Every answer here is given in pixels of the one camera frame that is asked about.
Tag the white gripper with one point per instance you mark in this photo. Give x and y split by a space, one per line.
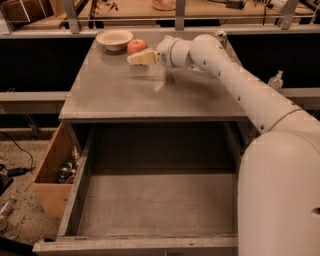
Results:
163 51

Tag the open grey top drawer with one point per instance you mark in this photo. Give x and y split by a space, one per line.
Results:
151 190

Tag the grey wooden cabinet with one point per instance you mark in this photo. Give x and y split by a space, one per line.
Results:
108 89

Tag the red apple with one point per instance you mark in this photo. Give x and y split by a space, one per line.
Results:
136 45

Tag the green white soda can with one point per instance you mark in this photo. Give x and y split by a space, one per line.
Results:
221 36

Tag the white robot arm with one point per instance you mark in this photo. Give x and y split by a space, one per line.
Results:
279 176

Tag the plastic bottle on floor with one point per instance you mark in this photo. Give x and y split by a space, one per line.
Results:
7 208

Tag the black power adapter with cable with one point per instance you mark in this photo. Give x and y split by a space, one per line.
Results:
19 171

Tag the white paper bowl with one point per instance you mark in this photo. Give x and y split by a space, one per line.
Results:
114 40

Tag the cans inside cardboard box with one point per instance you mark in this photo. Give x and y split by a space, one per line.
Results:
68 171

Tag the clear sanitizer pump bottle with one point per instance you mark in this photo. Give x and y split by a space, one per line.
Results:
276 82

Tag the cardboard box on floor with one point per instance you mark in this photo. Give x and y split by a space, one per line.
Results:
52 192

